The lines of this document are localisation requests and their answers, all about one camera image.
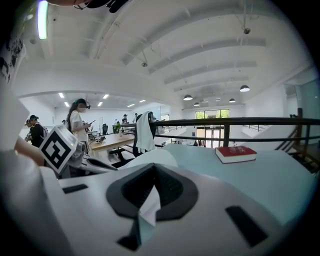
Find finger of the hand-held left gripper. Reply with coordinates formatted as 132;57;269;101
83;157;118;175

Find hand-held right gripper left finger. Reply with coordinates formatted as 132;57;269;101
0;149;155;256

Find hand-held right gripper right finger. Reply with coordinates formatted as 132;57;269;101
136;162;298;256

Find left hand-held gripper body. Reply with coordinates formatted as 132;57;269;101
38;124;87;180

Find red book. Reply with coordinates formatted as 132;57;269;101
214;146;258;165

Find long wooden table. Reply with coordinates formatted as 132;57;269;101
88;132;137;152

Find black office chair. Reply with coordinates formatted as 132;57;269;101
108;111;159;165

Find white paper sheet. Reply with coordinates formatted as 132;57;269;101
117;148;179;227

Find white hanging garment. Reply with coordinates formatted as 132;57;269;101
136;111;156;152

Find white printed shirt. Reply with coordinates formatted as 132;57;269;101
0;34;31;152

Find glass entrance door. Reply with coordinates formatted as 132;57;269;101
195;109;230;148

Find row of ceiling panel lights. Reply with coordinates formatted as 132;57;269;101
58;92;147;108

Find black metal railing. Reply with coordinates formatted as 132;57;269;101
122;116;320;149

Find long ceiling tube light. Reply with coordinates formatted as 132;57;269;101
37;0;49;40

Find thin-rimmed glasses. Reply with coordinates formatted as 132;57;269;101
73;1;91;11

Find person's face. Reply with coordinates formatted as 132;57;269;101
47;0;88;7

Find black head-mounted camera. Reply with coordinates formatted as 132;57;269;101
86;0;130;14

